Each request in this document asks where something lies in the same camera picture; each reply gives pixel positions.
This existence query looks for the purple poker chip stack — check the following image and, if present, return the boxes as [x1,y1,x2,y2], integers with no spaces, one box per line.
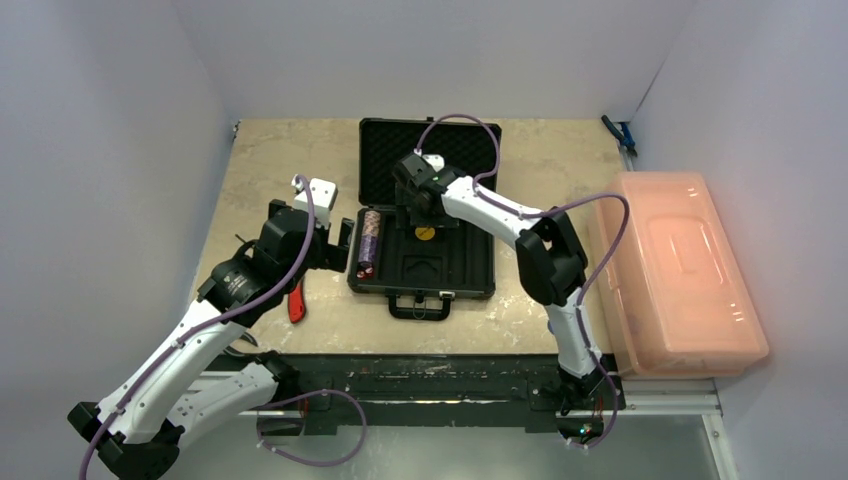
[358,233,379,268]

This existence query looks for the yellow dealer button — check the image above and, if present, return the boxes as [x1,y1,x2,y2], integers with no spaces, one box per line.
[414,227,436,241]

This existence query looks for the black poker set case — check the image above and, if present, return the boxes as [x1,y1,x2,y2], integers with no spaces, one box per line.
[347,118,502,321]

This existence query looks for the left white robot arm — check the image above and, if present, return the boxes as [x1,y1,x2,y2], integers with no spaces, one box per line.
[67,197,354,479]

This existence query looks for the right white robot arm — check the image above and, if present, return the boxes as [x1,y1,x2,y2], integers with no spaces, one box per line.
[392,153,603,407]

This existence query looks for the red black folding knife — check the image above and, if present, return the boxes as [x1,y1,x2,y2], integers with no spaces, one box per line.
[287,279,307,324]

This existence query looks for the pink translucent plastic bin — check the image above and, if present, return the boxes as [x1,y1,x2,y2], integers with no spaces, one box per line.
[596,172,769,379]

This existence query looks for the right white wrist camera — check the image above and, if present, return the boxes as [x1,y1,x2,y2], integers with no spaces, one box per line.
[412,150,445,175]

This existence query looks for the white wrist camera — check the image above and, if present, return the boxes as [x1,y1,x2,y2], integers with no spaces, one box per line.
[412,150,445,175]
[291,175,338,229]

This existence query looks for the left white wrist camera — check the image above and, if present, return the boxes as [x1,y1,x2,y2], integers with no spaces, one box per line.
[291,175,338,229]

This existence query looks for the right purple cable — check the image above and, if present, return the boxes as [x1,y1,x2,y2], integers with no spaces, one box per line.
[414,113,631,452]

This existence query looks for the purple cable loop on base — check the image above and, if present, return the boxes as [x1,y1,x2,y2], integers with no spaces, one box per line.
[256,388,370,468]

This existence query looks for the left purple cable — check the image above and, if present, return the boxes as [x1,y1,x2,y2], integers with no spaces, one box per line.
[78,174,318,480]

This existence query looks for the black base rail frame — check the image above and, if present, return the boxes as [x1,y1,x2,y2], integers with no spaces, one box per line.
[192,353,723,440]

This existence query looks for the blue handled pliers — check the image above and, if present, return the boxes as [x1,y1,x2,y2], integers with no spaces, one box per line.
[600,115,638,157]

